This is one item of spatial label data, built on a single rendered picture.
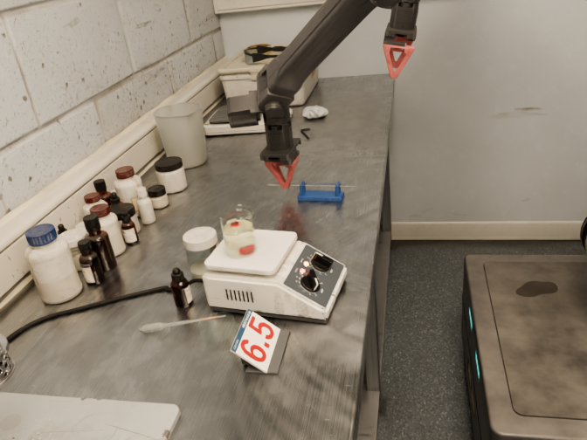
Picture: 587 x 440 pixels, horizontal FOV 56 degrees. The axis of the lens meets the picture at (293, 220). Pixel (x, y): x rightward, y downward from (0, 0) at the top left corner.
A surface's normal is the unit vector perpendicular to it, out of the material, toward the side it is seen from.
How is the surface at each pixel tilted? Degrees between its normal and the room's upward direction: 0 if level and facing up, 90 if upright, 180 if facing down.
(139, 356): 0
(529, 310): 0
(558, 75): 90
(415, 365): 0
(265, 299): 90
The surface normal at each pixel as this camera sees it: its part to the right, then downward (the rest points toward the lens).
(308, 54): 0.04, 0.94
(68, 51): 0.98, -0.01
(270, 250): -0.11, -0.88
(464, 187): -0.18, 0.48
